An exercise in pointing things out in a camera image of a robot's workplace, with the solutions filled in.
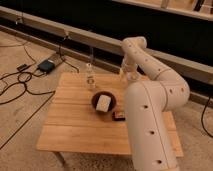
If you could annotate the black rectangular box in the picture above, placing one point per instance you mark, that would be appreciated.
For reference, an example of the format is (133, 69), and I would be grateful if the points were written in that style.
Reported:
(118, 116)

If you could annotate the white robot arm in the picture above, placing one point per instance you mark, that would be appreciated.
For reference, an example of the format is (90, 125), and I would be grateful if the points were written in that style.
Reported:
(153, 88)

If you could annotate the small black device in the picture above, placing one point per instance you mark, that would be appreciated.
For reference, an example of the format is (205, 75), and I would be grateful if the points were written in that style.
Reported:
(22, 67)

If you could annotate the dark brown bowl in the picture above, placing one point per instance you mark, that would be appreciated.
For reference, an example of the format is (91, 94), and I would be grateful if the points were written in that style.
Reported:
(96, 96)

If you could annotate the black power adapter box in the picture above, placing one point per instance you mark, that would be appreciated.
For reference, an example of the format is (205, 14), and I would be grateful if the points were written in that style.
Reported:
(46, 66)

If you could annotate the metal table leg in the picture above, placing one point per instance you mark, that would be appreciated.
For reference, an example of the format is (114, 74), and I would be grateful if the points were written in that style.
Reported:
(60, 158)

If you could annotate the wooden table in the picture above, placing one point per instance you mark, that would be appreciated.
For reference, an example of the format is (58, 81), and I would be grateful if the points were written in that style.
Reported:
(73, 125)

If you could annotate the white ceramic cup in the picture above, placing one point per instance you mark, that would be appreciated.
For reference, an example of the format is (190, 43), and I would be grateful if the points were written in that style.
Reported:
(103, 103)

